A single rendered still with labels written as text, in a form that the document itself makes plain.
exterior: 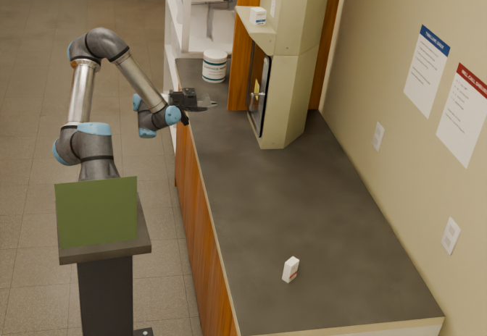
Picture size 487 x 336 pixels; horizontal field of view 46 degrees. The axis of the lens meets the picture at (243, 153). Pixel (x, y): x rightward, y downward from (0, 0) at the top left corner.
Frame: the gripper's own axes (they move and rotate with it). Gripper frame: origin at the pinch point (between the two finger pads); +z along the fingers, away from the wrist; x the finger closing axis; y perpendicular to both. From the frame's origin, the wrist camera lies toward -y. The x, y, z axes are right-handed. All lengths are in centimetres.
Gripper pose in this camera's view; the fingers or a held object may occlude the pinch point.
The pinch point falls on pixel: (214, 105)
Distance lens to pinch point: 258.5
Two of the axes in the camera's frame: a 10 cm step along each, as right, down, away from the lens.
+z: 9.8, -0.3, 2.2
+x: -2.0, -5.5, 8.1
